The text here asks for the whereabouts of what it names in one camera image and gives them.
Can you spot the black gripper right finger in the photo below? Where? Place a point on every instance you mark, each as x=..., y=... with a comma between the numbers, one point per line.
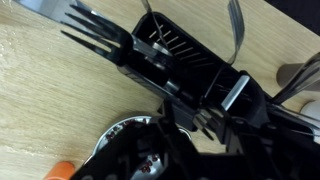
x=261, y=143

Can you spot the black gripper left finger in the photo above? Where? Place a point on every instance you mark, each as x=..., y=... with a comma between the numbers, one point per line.
x=140, y=156

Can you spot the black cutlery rack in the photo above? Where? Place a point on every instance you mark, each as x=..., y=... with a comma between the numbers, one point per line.
x=165, y=59

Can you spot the black plastic fork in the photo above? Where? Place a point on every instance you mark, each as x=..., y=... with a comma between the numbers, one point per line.
x=118, y=40

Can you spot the metal bowl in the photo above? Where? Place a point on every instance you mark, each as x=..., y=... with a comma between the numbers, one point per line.
x=133, y=150

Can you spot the small orange plastic cup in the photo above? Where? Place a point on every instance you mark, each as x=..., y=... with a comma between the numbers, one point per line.
x=63, y=170

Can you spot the silver metal spoon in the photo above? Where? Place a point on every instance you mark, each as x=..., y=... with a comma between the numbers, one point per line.
x=296, y=77

